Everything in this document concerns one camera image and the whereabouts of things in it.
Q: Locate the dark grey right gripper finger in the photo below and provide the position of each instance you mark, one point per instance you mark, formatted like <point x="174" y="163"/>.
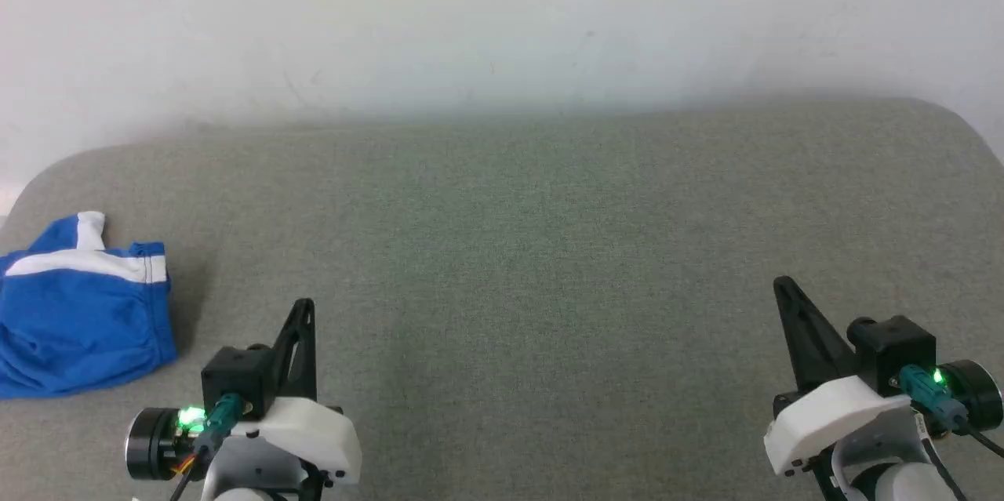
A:
<point x="808" y="336"/>

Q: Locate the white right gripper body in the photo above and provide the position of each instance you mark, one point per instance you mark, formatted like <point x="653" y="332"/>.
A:
<point x="831" y="415"/>

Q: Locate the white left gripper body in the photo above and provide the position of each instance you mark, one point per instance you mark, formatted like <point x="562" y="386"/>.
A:
<point x="314" y="438"/>

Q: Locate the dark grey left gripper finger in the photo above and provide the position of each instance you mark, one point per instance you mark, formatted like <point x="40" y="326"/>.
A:
<point x="300" y="360"/>

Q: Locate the blue shorts with white stripes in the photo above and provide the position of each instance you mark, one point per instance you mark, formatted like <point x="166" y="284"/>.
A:
<point x="78" y="321"/>

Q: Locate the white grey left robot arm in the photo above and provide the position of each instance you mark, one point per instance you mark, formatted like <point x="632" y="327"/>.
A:
<point x="255" y="473"/>

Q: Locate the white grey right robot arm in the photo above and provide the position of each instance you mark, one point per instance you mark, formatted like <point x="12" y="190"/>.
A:
<point x="894" y="477"/>

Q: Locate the grey fabric sofa seat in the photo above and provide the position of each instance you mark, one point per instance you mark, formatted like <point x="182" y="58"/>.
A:
<point x="518" y="250"/>

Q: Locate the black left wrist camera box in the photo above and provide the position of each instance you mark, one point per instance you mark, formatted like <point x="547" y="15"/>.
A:
<point x="235" y="375"/>

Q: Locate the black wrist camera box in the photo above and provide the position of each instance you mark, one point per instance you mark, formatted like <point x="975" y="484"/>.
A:
<point x="235" y="375"/>
<point x="894" y="348"/>

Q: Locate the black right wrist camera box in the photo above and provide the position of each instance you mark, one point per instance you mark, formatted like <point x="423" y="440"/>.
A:
<point x="894" y="348"/>

